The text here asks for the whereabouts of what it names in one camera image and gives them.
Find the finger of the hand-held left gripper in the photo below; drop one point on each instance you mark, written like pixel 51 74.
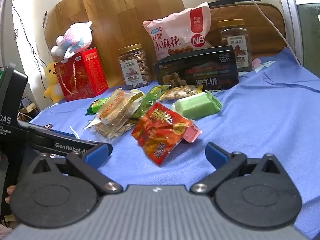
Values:
pixel 62 145
pixel 63 133

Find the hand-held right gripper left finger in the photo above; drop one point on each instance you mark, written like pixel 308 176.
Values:
pixel 96 155

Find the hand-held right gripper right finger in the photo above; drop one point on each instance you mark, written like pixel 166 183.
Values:
pixel 216 155

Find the pink snack packet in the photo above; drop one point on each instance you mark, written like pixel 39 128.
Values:
pixel 192 133

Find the small green snack packet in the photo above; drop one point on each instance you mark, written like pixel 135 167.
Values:
pixel 96 106

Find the clear cracker packet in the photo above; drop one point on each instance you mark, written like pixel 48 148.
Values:
pixel 116 115

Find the light green wafer packet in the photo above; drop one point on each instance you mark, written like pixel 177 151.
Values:
pixel 196 105

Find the red snack packet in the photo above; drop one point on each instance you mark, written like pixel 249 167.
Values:
pixel 160 132

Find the clear peanut packet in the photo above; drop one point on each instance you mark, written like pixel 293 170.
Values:
pixel 181 92

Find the dark green snack packet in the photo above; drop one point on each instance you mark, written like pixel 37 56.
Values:
pixel 148 100

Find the black cardboard box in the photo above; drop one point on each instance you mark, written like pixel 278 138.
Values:
pixel 195 70

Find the person's left hand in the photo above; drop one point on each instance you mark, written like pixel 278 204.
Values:
pixel 11 192

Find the small brown box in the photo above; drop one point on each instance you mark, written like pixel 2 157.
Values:
pixel 28 105

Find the blue bed sheet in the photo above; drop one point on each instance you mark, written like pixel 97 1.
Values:
pixel 250 122

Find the yellow duck plush toy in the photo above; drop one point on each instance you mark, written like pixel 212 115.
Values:
pixel 53 80

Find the red gift box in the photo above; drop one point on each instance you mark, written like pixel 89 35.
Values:
pixel 80 75

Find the pink and white plush toy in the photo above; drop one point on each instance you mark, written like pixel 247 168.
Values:
pixel 73 40

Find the cashew jar with gold lid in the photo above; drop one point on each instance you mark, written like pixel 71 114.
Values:
pixel 135 67

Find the dark nut jar, gold lid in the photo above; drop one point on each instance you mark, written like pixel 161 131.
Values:
pixel 236 40

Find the wooden board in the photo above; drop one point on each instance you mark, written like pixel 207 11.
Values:
pixel 115 17

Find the large pink snack bag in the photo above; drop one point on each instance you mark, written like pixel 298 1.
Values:
pixel 175 35

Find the brown cushion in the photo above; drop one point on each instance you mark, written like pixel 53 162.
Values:
pixel 265 27

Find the frosted glass sliding door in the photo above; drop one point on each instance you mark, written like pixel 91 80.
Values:
pixel 305 25

